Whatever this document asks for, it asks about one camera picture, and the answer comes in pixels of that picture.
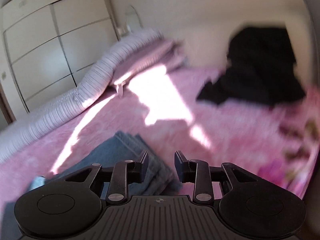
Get oval mirror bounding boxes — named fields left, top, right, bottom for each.
left=124, top=4, right=143, bottom=34

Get striped white quilt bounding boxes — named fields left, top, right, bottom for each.
left=0, top=29, right=163, bottom=163

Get black garment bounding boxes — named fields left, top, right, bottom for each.
left=196, top=26, right=307, bottom=107

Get wooden doorway frame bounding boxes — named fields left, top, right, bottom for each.
left=0, top=80, right=14, bottom=124

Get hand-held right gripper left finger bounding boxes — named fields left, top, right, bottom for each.
left=51, top=151, right=149, bottom=204

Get pink floral blanket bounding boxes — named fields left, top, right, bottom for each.
left=0, top=65, right=318, bottom=205

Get blue jeans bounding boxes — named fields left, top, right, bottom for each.
left=51, top=130, right=183, bottom=197

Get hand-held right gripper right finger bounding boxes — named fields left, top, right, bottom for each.
left=174, top=151, right=263, bottom=204

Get white wardrobe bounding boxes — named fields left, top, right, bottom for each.
left=0, top=0, right=119, bottom=113

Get purple pillow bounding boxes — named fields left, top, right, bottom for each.
left=109, top=39, right=188, bottom=98

